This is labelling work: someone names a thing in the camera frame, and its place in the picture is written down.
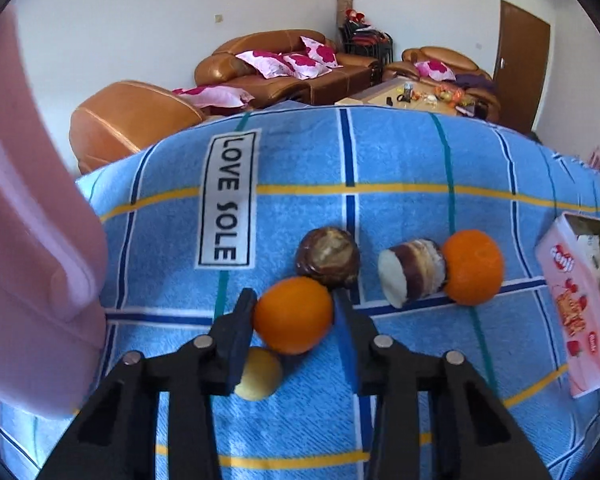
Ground purple cloth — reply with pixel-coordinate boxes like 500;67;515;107
452;74;496;93

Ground pink cardboard box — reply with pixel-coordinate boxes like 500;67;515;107
535;212;600;398

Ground brown round chestnut pastry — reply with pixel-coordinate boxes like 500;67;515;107
296;227;361;288

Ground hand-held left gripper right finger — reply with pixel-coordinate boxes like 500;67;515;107
332;292;553;480

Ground brown leather armchair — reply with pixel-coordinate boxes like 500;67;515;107
384;47;501;121
70;80;206;176

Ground pile of snacks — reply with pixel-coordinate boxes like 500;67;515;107
420;85;476;108

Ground brown wooden door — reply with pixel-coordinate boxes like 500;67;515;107
495;0;551;133

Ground longan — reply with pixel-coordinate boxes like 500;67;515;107
235;347;283;401

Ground stacked black chairs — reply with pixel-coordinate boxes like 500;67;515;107
341;27;393;58

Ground brown leather sofa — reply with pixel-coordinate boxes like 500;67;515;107
195;30;383;108

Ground blue plaid blanket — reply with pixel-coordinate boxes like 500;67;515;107
0;102;600;480

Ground orange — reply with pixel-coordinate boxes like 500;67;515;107
442;230;505;306
252;276;334;356

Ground pink electric kettle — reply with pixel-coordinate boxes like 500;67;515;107
0;5;108;418

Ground wooden coffee table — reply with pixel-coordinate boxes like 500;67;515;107
335;77;481;118

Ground tall patterned vase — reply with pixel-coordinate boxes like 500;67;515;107
337;0;354;53

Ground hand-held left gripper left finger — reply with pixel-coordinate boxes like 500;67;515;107
37;287;258;480

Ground pink floral pillow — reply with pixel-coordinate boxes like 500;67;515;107
414;59;456;81
282;52;331;80
172;85;255;109
300;36;343;68
235;50;297;79

